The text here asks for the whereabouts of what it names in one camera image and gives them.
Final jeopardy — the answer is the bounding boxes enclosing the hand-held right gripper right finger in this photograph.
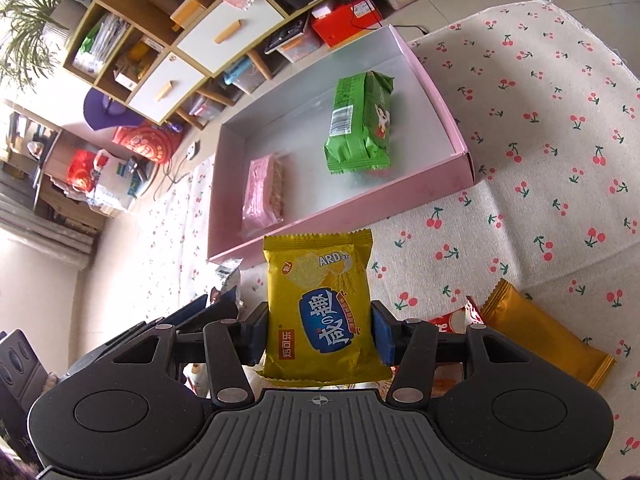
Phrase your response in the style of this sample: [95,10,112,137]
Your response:
[370,301,544,406]

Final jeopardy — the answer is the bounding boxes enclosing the white drawer wooden handle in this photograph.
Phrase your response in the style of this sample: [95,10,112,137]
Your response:
[176,0,287,79]
[126,51,209,127]

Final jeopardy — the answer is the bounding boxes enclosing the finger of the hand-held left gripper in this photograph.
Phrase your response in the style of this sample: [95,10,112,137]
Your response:
[165,294,210,333]
[209,286,242,322]

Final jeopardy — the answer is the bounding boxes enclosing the small cardboard box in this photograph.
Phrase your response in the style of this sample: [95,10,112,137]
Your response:
[112,65,141,92]

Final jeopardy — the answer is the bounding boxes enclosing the red snack packet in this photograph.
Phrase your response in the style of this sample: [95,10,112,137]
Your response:
[427,297,486,336]

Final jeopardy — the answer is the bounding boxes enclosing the purple cloth item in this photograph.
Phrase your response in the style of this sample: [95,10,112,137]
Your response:
[82,87,146,131]

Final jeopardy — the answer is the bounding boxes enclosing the yellow snack packet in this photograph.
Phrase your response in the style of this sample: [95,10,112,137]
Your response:
[261,229,393,387]

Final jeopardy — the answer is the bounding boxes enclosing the clear bin blue lid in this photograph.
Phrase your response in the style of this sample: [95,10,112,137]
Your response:
[222,57,267,94]

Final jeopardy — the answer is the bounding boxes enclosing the black flat tray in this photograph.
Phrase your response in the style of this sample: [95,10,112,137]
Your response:
[262,12,314,54]

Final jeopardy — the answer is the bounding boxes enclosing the orange round item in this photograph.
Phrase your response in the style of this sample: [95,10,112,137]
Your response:
[129,40,153,68]

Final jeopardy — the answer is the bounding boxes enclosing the red gift bag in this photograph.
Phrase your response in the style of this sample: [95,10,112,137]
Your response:
[112,120,184,166]

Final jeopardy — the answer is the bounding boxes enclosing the wooden cabinet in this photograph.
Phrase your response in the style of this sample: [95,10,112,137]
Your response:
[62,0,311,131]

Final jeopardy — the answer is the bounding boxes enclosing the small clear plastic bin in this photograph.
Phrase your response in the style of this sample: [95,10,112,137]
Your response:
[187,95,226,124]

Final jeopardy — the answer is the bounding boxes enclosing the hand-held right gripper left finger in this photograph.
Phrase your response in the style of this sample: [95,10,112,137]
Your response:
[97,304,272,407]

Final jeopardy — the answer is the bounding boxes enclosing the wooden side shelf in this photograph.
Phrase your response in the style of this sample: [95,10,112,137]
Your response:
[0,100,108,233]

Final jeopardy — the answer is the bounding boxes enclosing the yellow box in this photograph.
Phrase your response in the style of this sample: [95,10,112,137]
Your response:
[170,0,214,29]

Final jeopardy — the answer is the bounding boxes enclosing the pink snack packet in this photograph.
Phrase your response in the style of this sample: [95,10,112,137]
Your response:
[241,152,290,227]

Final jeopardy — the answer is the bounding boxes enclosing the green snack packet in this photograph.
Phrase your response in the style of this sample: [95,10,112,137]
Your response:
[322,71,396,175]

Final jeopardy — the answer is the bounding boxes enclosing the pink cardboard box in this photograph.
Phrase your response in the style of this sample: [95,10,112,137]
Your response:
[206,24,474,269]

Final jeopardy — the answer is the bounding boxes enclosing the stack of papers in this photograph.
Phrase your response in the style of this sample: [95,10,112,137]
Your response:
[75,12,134,74]

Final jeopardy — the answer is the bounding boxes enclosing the red plastic bag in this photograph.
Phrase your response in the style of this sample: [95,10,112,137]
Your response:
[67,149,111,191]

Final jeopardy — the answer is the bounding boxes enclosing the potted plant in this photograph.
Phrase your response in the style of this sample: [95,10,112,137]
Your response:
[0,0,77,94]

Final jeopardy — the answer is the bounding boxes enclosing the red box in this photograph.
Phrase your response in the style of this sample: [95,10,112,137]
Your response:
[310,0,386,49]

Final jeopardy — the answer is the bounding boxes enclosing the cherry print tablecloth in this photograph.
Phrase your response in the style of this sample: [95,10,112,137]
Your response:
[135,0,640,461]

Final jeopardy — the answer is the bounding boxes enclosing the gold snack packet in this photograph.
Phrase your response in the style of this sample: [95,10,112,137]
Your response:
[479,279,617,391]

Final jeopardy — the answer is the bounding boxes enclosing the silver snack packet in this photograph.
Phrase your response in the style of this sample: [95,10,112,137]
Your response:
[215,259,244,286]

